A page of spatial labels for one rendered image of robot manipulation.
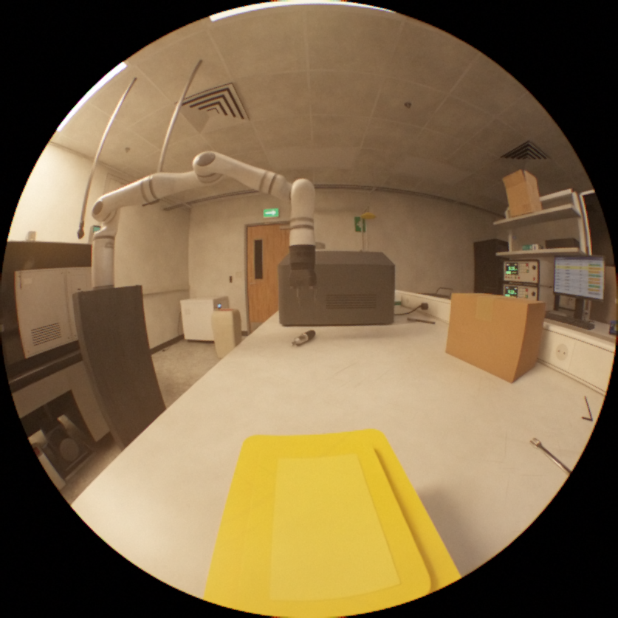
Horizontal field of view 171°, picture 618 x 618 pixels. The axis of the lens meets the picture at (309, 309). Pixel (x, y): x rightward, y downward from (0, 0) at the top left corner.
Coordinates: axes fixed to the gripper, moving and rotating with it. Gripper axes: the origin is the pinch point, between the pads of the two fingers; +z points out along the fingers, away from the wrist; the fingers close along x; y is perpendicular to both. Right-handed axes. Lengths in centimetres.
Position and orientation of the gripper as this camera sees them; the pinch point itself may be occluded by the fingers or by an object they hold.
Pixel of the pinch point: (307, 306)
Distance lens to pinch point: 63.0
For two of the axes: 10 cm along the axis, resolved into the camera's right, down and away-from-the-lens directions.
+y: -4.5, 1.4, -8.8
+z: 0.2, 9.9, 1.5
